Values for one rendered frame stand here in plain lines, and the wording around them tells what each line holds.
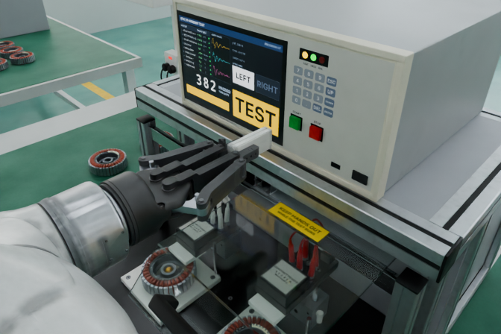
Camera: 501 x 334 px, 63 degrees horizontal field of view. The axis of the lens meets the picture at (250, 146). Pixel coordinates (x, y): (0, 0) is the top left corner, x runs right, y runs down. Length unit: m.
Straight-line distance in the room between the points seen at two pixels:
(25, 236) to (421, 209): 0.46
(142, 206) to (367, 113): 0.29
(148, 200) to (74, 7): 5.14
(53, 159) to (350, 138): 1.08
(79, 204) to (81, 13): 5.20
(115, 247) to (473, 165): 0.53
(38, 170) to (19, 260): 1.16
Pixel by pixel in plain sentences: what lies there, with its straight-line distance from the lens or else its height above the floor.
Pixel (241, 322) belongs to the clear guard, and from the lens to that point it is 0.50.
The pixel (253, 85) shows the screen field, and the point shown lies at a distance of 0.65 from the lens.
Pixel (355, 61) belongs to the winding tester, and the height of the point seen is 1.30.
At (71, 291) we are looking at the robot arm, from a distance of 0.26.
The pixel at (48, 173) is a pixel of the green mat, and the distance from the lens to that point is 1.39.
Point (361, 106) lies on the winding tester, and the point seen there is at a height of 1.24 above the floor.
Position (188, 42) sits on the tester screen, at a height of 1.25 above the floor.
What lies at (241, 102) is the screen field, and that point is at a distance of 0.69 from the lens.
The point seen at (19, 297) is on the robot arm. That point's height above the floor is 1.30.
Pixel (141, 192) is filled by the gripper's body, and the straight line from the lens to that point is 0.43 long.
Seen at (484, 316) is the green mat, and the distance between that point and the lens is 1.01.
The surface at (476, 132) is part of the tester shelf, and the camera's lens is 0.82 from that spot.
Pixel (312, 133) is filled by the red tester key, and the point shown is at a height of 1.18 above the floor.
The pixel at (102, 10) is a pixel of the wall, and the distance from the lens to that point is 5.68.
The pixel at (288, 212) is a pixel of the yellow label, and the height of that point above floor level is 1.07.
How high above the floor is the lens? 1.47
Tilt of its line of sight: 31 degrees down
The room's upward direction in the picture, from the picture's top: straight up
